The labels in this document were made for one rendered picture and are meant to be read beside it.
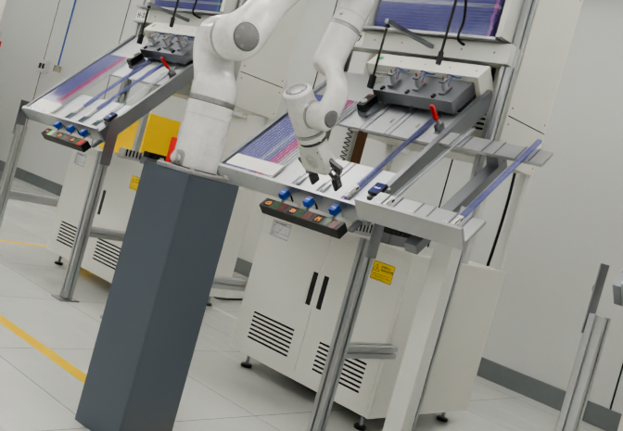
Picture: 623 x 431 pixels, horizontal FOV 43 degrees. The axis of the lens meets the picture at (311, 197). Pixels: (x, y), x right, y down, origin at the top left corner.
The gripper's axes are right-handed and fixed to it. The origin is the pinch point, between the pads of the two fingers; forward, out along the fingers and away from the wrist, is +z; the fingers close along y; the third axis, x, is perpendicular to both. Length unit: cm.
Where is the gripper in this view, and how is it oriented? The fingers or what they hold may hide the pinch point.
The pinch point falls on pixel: (325, 183)
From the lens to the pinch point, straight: 229.7
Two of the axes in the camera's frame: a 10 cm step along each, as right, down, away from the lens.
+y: 7.2, 2.2, -6.6
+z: 2.7, 8.0, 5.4
